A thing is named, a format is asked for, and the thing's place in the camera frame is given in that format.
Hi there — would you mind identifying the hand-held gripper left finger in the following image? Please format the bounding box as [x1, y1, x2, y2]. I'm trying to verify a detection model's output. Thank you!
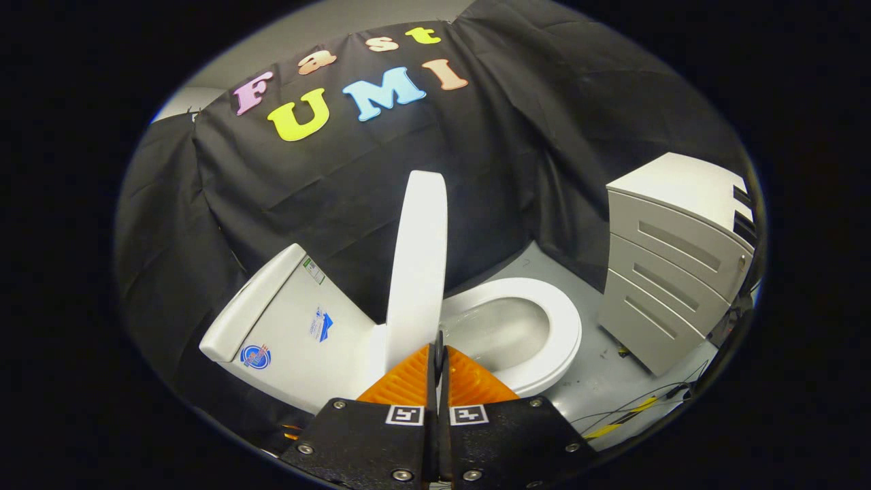
[280, 331, 442, 490]

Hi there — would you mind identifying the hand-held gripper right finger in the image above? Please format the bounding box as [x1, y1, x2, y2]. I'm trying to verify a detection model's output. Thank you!
[442, 332, 599, 490]

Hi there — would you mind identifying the white toilet lid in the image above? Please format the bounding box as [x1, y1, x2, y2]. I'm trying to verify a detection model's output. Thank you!
[384, 170, 448, 373]

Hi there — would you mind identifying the white toilet seat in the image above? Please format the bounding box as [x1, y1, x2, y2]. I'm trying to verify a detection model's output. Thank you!
[439, 277, 582, 397]

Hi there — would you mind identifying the yellow black hazard tape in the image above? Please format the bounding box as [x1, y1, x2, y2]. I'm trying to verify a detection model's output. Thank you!
[584, 396, 659, 440]

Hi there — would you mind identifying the grey drawer cabinet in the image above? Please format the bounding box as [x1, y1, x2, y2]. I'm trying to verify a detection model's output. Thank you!
[597, 152, 758, 377]

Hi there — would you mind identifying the black backdrop cloth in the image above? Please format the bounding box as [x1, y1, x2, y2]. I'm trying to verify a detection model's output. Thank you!
[116, 0, 749, 450]

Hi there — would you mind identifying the large black plastic holder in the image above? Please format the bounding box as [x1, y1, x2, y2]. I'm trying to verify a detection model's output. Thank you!
[734, 211, 758, 247]

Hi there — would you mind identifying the black floor cable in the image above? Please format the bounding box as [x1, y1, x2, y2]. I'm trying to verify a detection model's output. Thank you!
[572, 371, 712, 436]

